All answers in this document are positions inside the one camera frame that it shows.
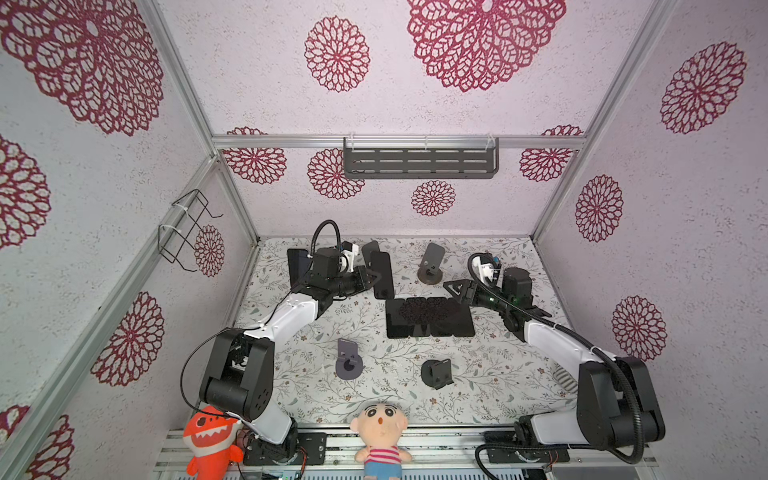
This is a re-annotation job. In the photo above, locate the black wire wall rack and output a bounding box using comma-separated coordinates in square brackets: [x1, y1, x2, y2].
[156, 189, 225, 278]

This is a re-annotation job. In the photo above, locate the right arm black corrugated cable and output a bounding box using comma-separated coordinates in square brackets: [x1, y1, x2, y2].
[466, 251, 646, 480]

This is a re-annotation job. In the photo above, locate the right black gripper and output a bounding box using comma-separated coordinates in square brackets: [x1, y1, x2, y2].
[444, 281, 511, 317]

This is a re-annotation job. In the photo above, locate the wooden base stand centre-right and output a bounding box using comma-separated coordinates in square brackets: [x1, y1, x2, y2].
[417, 242, 445, 285]

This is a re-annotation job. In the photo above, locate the grey metal wall shelf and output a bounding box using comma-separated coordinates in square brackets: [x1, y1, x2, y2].
[342, 138, 499, 180]

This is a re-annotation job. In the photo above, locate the wooden base stand centre-left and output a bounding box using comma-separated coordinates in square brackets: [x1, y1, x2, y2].
[361, 240, 380, 270]

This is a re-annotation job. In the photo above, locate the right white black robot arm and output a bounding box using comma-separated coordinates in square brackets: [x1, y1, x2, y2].
[443, 267, 666, 462]

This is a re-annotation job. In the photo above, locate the front left grey round stand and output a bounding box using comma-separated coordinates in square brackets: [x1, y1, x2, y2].
[335, 338, 364, 381]

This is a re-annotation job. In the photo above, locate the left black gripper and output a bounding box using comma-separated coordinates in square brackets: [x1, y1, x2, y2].
[330, 264, 381, 297]

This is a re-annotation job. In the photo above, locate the red shark plush toy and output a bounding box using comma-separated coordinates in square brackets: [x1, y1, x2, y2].
[183, 406, 245, 479]

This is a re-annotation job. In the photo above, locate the striped ceramic mug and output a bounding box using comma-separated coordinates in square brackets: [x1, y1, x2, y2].
[552, 365, 578, 393]

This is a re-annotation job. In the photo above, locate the black phone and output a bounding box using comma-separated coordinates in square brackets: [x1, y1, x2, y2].
[448, 301, 475, 338]
[426, 297, 458, 337]
[385, 299, 412, 339]
[287, 248, 311, 290]
[401, 297, 431, 337]
[370, 251, 395, 300]

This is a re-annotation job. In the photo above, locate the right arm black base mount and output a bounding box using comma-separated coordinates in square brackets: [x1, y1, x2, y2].
[483, 430, 570, 464]

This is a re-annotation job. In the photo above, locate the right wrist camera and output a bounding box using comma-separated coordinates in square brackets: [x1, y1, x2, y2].
[478, 253, 501, 285]

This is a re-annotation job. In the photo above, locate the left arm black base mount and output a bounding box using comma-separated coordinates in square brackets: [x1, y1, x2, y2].
[243, 431, 328, 467]

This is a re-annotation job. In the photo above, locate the cartoon boy plush doll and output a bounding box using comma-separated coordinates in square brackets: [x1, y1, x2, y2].
[350, 403, 413, 480]

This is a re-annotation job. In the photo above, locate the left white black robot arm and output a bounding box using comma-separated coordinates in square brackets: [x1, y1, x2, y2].
[199, 247, 382, 445]

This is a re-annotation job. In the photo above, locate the front right black stand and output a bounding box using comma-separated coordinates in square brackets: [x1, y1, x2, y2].
[421, 359, 453, 390]

